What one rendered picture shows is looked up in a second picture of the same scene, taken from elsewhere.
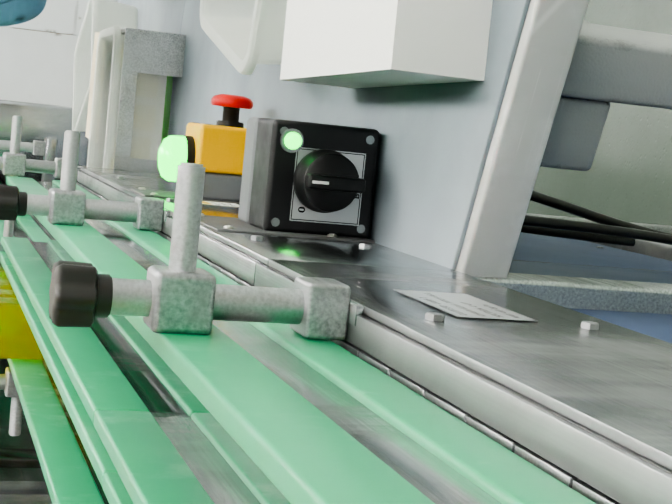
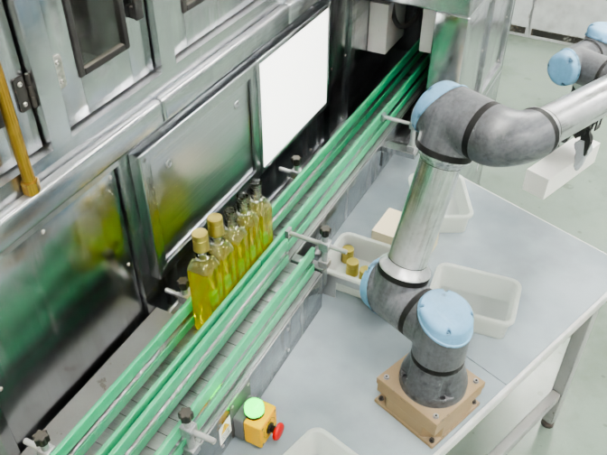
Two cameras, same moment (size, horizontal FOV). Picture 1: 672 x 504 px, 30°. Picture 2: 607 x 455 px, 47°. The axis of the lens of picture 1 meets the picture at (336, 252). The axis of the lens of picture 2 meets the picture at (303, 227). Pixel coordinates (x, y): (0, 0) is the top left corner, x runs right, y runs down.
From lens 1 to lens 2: 1.21 m
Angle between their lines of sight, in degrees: 28
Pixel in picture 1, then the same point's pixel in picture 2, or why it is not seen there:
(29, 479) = (147, 294)
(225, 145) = (254, 433)
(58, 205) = (185, 432)
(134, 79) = not seen: hidden behind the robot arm
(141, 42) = not seen: hidden behind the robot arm
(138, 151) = (339, 285)
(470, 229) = not seen: outside the picture
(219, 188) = (238, 425)
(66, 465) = (83, 429)
